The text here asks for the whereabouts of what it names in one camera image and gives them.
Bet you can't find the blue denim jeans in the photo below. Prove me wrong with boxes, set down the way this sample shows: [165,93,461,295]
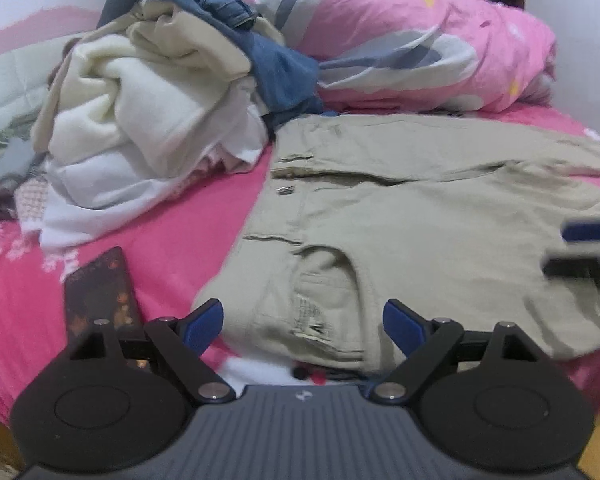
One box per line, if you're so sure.
[97,0,338,126]

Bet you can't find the beige pants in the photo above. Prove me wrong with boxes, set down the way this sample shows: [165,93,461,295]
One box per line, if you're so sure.
[192,112,600,376]

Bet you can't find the cream fleece garment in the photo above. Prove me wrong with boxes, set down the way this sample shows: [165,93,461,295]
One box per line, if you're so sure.
[32,35,253,181]

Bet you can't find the pink patterned quilt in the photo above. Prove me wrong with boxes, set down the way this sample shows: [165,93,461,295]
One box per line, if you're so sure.
[237,0,556,113]

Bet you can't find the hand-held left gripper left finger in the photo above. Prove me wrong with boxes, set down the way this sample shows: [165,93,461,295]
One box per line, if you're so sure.
[66,298,238,406]

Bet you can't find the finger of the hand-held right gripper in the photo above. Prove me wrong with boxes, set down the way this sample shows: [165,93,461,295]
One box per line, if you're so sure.
[541,252,600,313]
[561,212,600,245]

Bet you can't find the black smartphone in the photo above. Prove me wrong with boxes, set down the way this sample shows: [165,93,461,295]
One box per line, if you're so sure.
[62,246,146,361]

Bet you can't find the pink floral bed blanket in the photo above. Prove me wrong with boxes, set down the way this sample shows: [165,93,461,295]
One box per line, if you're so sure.
[0,105,600,426]

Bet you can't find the pile of cream white clothes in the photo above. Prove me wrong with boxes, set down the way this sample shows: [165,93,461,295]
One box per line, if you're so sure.
[127,0,253,78]

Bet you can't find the white garment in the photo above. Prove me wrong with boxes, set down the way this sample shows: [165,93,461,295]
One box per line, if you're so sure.
[40,77,273,253]

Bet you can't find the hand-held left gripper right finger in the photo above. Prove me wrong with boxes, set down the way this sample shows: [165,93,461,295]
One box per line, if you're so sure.
[370,298,552,407]

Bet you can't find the grey floral pillow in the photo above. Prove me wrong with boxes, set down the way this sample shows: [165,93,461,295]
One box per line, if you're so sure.
[0,115,51,231]

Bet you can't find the white pink padded headboard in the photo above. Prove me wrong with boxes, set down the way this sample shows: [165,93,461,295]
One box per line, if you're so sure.
[0,5,103,126]

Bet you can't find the pink checked cloth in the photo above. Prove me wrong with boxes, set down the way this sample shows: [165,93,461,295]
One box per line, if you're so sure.
[15,180,49,226]

